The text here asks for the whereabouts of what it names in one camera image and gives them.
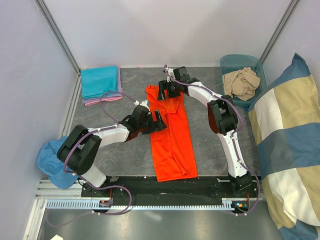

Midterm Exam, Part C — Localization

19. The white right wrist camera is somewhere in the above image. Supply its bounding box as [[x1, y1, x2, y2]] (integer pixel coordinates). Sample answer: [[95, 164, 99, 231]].
[[164, 67, 176, 83]]

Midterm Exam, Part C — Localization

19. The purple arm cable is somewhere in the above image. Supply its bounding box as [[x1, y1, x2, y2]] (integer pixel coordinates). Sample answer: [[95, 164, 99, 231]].
[[62, 91, 140, 176], [163, 64, 262, 186]]

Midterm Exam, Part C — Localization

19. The left aluminium frame post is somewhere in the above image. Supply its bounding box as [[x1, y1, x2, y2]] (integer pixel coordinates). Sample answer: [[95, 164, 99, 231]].
[[35, 0, 81, 76]]

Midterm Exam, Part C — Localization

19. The right aluminium frame post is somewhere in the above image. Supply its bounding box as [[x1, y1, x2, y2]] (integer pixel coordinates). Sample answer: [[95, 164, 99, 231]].
[[259, 0, 300, 64]]

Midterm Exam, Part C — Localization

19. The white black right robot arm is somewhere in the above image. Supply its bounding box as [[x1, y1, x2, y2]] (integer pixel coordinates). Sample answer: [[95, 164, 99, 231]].
[[157, 65, 253, 197]]

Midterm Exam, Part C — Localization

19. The folded purple t-shirt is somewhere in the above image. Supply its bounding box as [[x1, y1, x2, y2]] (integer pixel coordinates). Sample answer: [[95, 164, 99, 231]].
[[82, 67, 124, 104]]

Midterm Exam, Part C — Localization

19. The orange t-shirt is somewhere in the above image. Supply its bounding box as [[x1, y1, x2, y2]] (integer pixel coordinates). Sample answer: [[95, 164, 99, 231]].
[[145, 85, 198, 182]]

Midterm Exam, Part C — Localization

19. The teal plastic bin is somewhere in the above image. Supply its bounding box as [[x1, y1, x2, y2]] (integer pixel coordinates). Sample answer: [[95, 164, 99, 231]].
[[220, 54, 267, 110]]

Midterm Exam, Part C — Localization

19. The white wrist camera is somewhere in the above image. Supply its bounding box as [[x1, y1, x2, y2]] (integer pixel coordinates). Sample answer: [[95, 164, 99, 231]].
[[164, 67, 176, 83], [134, 100, 150, 111]]

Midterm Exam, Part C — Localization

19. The folded pink t-shirt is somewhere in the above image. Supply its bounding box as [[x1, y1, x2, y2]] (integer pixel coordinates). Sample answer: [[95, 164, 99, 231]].
[[82, 96, 123, 106]]

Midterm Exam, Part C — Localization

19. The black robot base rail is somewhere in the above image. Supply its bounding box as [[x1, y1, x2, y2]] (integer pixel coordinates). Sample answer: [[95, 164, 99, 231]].
[[81, 176, 258, 206]]

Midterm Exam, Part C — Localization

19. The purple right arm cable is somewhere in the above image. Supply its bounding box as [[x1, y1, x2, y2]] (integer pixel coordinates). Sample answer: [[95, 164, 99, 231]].
[[163, 64, 262, 186]]

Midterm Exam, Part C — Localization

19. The crumpled blue cloth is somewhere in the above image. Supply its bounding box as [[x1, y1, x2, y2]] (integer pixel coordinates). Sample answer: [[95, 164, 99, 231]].
[[36, 136, 78, 189]]

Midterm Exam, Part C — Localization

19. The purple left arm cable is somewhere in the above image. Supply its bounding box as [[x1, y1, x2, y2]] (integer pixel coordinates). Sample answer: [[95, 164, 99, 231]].
[[62, 91, 140, 176]]

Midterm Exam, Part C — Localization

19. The folded turquoise t-shirt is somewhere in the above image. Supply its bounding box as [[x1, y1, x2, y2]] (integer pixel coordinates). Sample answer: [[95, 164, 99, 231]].
[[80, 65, 119, 99]]

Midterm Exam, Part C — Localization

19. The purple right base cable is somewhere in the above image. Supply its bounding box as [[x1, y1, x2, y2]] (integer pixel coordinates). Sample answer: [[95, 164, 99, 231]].
[[222, 184, 263, 218]]

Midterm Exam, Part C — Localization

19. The crumpled beige t-shirt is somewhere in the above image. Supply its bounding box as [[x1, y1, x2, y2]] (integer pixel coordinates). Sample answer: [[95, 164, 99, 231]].
[[222, 67, 261, 101]]

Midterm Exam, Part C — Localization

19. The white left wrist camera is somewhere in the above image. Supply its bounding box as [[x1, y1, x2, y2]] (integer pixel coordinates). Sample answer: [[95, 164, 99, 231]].
[[134, 100, 150, 111]]

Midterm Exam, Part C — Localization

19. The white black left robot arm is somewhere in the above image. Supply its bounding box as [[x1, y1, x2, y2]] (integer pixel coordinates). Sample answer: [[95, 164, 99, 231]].
[[56, 104, 167, 197]]

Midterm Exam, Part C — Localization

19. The aluminium frame post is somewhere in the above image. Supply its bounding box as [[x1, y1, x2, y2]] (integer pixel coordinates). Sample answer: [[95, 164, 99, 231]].
[[259, 0, 300, 64], [35, 0, 81, 76]]

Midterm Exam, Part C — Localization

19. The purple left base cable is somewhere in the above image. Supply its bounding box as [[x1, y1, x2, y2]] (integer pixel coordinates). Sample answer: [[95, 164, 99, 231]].
[[44, 186, 135, 228]]

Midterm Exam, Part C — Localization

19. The blue beige checkered pillow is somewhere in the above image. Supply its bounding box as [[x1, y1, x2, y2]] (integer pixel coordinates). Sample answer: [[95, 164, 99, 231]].
[[248, 54, 320, 240]]

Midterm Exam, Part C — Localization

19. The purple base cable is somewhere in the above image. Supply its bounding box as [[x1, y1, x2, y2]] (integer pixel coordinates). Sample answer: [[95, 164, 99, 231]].
[[44, 186, 135, 228], [222, 184, 263, 218]]

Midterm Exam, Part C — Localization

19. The grey slotted cable duct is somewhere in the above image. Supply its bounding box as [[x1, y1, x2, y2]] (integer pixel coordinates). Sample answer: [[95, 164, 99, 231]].
[[46, 198, 249, 211]]

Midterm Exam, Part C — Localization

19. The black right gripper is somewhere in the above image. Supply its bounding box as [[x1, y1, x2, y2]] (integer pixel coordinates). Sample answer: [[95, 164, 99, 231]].
[[157, 79, 181, 101]]

